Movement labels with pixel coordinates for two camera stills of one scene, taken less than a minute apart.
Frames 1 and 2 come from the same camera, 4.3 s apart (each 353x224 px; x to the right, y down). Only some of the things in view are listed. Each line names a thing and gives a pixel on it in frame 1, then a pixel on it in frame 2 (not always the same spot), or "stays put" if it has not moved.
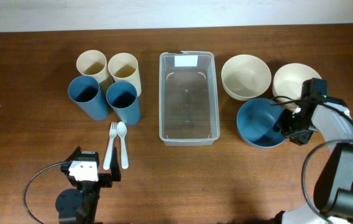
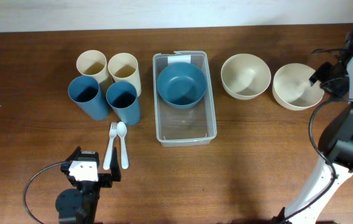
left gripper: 105,178 stays put
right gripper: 298,139 to 337,91
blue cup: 86,91 stays put
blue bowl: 256,121 to 181,85
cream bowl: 288,79 stays put
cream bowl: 245,76 stays put
